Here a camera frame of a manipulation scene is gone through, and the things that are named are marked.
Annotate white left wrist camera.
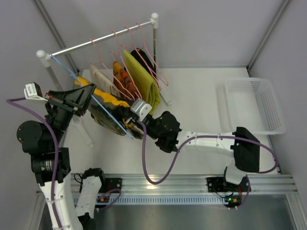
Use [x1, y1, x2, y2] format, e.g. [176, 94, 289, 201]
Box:
[24, 82, 45, 101]

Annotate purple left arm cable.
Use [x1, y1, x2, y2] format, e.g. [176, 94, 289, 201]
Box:
[6, 98, 122, 230]

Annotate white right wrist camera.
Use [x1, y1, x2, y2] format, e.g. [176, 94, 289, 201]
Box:
[130, 98, 152, 121]

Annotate black trousers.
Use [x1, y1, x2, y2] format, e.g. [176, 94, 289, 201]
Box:
[130, 49, 155, 73]

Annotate black left base bracket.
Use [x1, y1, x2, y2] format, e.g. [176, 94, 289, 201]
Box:
[99, 178, 122, 193]

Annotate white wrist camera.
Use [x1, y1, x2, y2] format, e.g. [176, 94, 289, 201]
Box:
[24, 82, 45, 101]
[130, 98, 152, 121]

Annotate orange camouflage trousers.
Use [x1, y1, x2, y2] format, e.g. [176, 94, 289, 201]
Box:
[113, 61, 142, 101]

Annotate black base bracket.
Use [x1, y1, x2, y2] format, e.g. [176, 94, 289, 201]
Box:
[206, 177, 228, 193]
[99, 178, 122, 193]

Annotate grey slotted cable duct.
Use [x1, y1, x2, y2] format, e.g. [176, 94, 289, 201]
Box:
[45, 194, 240, 206]

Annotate white metal clothes rack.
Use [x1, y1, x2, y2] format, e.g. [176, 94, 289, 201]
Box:
[36, 13, 172, 147]

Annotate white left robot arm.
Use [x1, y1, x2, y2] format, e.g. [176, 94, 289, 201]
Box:
[16, 83, 106, 230]

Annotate aluminium mounting rail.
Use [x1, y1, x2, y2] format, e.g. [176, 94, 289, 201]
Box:
[35, 174, 298, 195]

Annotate pink hanger with lime trousers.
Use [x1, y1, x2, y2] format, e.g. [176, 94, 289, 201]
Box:
[121, 25, 161, 92]

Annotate beige trousers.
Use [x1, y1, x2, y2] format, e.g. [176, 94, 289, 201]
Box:
[89, 64, 121, 97]

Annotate pink hanger with beige trousers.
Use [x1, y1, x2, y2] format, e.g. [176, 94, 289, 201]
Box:
[88, 37, 134, 100]

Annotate green yellow camouflage trousers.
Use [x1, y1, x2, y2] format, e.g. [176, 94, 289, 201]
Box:
[88, 87, 143, 139]

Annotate pink hanger with black trousers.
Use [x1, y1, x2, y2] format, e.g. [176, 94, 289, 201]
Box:
[136, 22, 169, 91]

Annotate blue wire hanger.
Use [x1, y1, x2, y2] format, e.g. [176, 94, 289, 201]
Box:
[48, 54, 134, 139]

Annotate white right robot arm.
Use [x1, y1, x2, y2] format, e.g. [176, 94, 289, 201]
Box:
[124, 111, 260, 185]

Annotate pink hanger with orange trousers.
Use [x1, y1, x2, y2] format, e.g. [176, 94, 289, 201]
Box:
[110, 35, 142, 101]

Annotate lime green trousers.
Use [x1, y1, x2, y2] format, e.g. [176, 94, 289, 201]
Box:
[123, 50, 161, 114]

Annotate white perforated plastic basket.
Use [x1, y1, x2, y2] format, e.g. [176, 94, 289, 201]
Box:
[216, 78, 286, 136]

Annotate black right base bracket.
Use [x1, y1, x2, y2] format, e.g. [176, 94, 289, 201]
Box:
[206, 177, 228, 193]

